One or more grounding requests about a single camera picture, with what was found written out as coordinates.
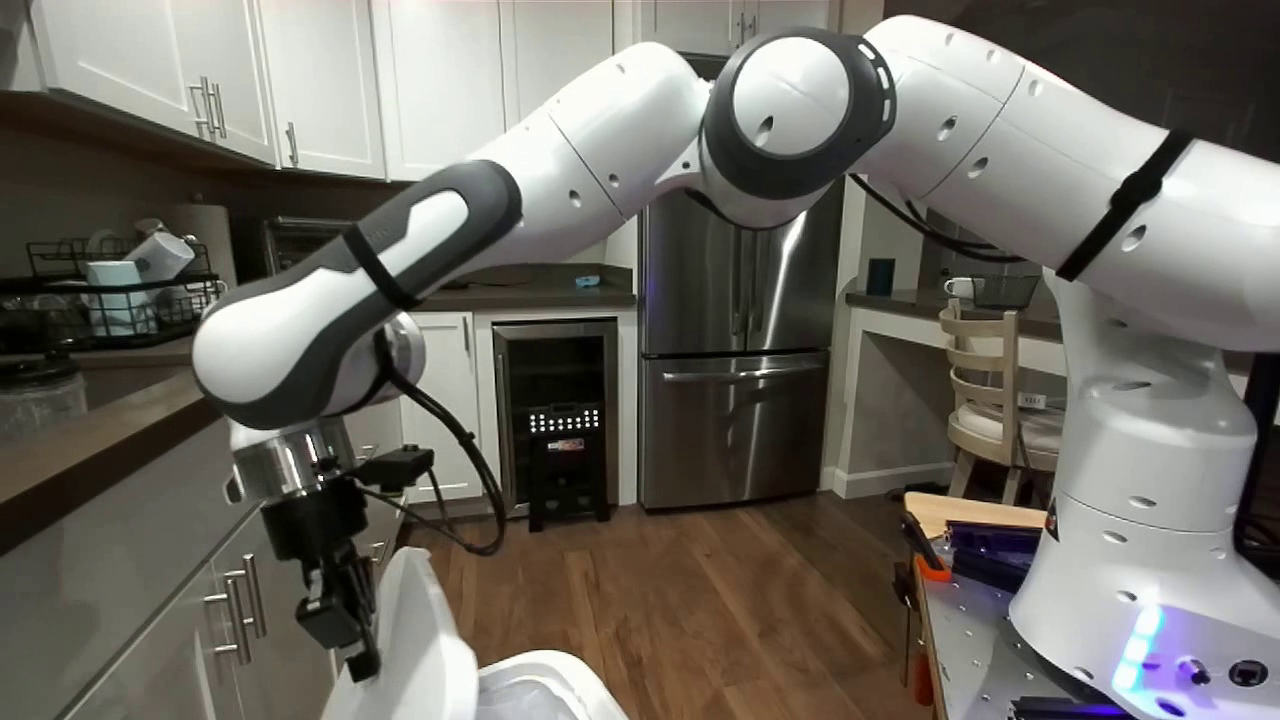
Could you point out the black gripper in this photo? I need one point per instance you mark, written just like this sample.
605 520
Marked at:
319 528

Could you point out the robot base mounting table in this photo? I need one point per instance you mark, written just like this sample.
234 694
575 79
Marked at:
1161 620

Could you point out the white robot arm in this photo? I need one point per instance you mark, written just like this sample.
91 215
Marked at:
1161 252

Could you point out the white trash bin body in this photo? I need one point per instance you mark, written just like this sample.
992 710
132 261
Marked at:
546 684

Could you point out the black wine cooler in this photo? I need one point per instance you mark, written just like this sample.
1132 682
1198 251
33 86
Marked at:
556 411

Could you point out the black dish rack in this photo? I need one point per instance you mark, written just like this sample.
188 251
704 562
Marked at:
105 290

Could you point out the stainless steel refrigerator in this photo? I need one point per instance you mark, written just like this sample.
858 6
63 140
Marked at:
733 355

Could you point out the white wooden chair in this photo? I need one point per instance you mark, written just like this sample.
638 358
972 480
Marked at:
989 416

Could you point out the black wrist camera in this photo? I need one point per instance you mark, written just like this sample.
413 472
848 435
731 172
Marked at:
395 468

